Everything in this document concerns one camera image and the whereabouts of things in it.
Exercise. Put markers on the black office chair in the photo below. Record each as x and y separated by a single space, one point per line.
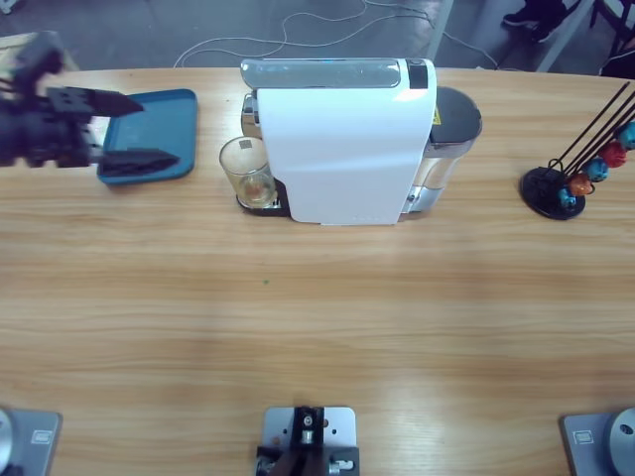
620 64

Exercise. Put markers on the clear water tank black lid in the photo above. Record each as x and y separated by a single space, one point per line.
456 114

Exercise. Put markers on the white metal leg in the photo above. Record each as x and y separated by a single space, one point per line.
441 30
565 35

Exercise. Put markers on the red coffee capsule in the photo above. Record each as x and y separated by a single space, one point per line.
615 154

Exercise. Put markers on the silver grate drip tray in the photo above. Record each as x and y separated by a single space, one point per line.
282 205

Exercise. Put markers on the black capsule holder stand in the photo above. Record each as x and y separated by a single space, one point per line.
541 193

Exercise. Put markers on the clear drinking glass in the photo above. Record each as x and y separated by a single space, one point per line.
248 188

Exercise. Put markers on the blue plastic tray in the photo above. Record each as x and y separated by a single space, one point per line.
159 129

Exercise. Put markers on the orange coffee capsule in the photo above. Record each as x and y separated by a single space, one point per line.
579 185

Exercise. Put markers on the grey centre mount plate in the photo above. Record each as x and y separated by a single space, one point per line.
317 432

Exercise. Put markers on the black bystander shoe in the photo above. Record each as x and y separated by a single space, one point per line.
518 20
546 32

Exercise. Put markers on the light wooden crate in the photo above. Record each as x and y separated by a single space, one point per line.
10 42

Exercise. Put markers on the grey camera mount plate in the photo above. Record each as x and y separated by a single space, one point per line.
342 426

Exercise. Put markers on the blue coffee capsule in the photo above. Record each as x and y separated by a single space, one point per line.
595 169
567 198
629 136

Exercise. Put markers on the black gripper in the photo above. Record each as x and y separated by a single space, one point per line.
44 141

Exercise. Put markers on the white capsule coffee machine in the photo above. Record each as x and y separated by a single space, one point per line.
347 158

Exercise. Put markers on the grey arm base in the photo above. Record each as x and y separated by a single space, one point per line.
30 461
590 461

